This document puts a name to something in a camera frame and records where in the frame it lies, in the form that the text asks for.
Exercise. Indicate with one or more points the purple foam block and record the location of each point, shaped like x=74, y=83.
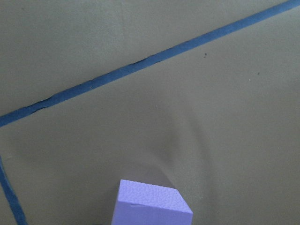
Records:
x=146, y=204

